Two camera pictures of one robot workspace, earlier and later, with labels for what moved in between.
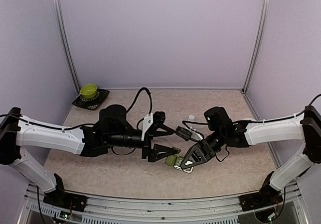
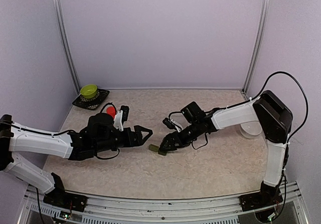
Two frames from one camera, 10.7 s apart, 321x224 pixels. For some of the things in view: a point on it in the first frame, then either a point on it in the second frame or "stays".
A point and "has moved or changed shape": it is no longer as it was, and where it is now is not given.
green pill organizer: x=175 y=160 has moved or changed shape
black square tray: x=91 y=103 stays
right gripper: x=196 y=151 -> x=169 y=137
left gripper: x=152 y=132 -> x=130 y=141
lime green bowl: x=89 y=91 stays
